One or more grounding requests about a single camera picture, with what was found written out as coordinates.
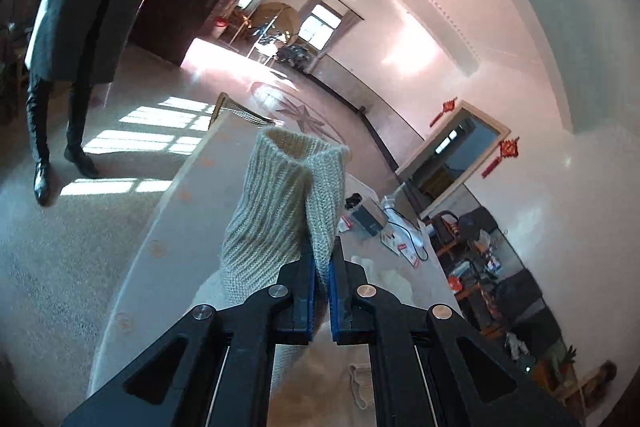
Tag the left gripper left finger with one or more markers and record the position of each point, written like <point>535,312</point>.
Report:
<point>212,368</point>

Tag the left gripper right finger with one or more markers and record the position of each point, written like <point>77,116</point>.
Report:
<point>429,366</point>

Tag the beige knit sweater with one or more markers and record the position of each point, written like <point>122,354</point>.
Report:
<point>294,187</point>

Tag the floral table cloth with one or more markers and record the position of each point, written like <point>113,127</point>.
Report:
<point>180,251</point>

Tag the black leather armchair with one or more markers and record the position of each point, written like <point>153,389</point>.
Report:
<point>516,305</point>

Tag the red white card packet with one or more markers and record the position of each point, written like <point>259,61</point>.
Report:
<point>400,246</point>

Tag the clear plastic bag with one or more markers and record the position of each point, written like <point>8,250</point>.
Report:
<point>388,206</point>

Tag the black wooden armchair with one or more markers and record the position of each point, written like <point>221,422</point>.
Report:
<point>452,231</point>

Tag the dark grey box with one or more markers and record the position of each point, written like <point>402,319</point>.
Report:
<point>372,221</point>

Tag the red chinese knot right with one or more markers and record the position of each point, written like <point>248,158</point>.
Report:
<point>507,149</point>

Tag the red chinese knot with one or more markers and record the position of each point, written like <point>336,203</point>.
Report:
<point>507,149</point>
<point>447,107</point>

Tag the red chinese knot left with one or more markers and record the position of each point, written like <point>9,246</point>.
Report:
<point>447,107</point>

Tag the red waste bin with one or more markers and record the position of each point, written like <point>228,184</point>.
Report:
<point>220,25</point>

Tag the person in black coat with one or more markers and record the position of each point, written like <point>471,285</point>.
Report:
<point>61,48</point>

